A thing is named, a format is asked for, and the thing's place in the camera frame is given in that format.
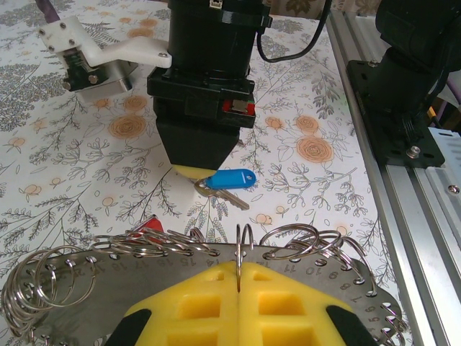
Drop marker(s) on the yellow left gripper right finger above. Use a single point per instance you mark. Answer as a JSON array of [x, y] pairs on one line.
[[288, 317]]

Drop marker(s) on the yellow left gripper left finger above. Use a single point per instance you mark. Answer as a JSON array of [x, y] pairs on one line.
[[194, 317]]

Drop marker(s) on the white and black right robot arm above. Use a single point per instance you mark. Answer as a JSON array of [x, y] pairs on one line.
[[407, 29]]

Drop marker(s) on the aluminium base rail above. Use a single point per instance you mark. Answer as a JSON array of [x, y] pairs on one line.
[[396, 223]]

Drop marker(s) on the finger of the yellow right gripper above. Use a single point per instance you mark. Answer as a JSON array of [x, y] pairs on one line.
[[198, 144]]

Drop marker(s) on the blue tagged silver key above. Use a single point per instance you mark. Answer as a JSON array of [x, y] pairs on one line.
[[234, 179]]

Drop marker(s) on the red tagged silver key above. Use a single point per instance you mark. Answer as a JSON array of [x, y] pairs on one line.
[[153, 225]]

